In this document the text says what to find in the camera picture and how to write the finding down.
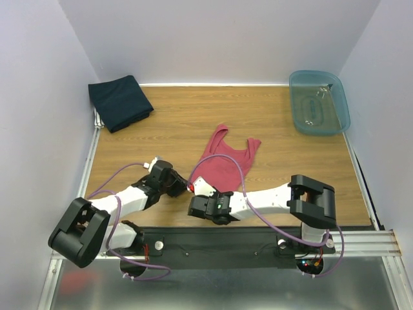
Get maroon tank top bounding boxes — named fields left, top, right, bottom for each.
left=190, top=124, right=261, bottom=192

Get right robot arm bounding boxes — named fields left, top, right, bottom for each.
left=188, top=174, right=336, bottom=252

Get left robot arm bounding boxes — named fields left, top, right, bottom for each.
left=48, top=158, right=188, bottom=268

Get folded navy tank top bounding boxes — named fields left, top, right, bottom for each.
left=88, top=75, right=154, bottom=133

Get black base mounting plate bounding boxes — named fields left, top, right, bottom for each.
left=114, top=227, right=335, bottom=270

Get teal plastic bin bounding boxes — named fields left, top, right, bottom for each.
left=289, top=70, right=350, bottom=136

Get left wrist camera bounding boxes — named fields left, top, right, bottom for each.
left=143, top=156, right=161, bottom=170

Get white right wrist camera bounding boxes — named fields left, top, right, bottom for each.
left=188, top=176, right=216, bottom=197

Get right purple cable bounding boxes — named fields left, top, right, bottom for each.
left=187, top=154, right=343, bottom=279

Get purple cable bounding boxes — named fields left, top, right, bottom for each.
left=86, top=163, right=172, bottom=281
left=187, top=154, right=343, bottom=279

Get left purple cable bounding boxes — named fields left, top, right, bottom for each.
left=86, top=163, right=172, bottom=281

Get aluminium frame rail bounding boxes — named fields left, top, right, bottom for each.
left=51, top=231, right=403, bottom=259

